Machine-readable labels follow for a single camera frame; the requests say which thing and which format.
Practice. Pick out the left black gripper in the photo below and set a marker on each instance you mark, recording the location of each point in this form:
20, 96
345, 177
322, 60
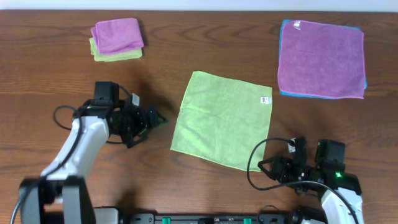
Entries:
147, 121

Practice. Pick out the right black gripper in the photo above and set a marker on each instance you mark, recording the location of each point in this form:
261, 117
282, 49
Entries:
278, 168

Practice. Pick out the green microfiber cloth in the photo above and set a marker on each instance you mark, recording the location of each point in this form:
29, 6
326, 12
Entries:
221, 120

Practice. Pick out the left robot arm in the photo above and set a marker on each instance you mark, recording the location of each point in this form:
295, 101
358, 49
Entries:
60, 194

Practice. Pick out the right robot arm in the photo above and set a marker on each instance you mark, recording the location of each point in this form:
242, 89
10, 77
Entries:
339, 192

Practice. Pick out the folded green cloth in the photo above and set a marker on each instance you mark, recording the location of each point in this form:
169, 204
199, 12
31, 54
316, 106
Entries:
98, 57

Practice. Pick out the folded purple cloth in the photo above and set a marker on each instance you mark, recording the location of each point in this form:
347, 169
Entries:
117, 36

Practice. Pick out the flat purple cloth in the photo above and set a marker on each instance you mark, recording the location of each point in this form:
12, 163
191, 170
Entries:
321, 59

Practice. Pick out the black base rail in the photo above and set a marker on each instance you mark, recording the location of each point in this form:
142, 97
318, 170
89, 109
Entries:
199, 218

